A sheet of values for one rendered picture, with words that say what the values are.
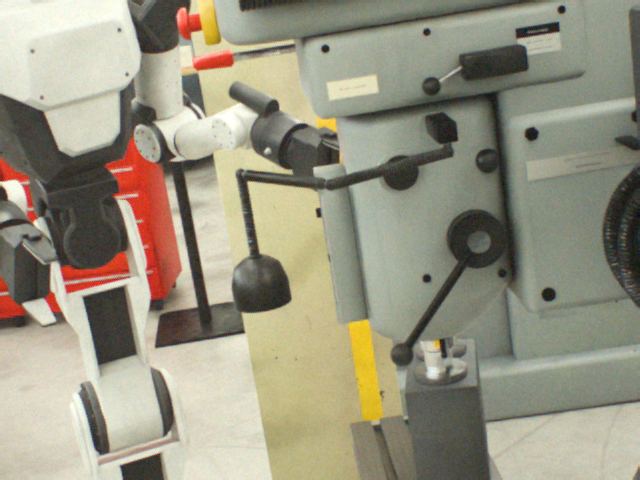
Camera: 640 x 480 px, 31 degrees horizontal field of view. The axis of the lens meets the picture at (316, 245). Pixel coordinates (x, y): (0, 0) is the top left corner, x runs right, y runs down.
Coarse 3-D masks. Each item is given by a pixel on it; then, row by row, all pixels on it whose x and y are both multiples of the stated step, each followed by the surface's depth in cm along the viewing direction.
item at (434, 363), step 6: (450, 348) 192; (426, 354) 192; (432, 354) 191; (438, 354) 191; (450, 354) 192; (426, 360) 193; (432, 360) 192; (438, 360) 191; (444, 360) 191; (450, 360) 192; (426, 366) 193; (432, 366) 192; (438, 366) 192; (444, 366) 192; (450, 366) 192; (432, 372) 192; (438, 372) 192
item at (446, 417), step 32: (416, 352) 203; (416, 384) 192; (448, 384) 190; (480, 384) 204; (416, 416) 190; (448, 416) 190; (480, 416) 189; (416, 448) 192; (448, 448) 191; (480, 448) 191
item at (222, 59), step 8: (264, 48) 157; (272, 48) 156; (280, 48) 156; (288, 48) 156; (200, 56) 156; (208, 56) 156; (216, 56) 156; (224, 56) 156; (232, 56) 156; (240, 56) 156; (248, 56) 156; (256, 56) 156; (264, 56) 157; (192, 64) 156; (200, 64) 156; (208, 64) 156; (216, 64) 156; (224, 64) 156; (232, 64) 157
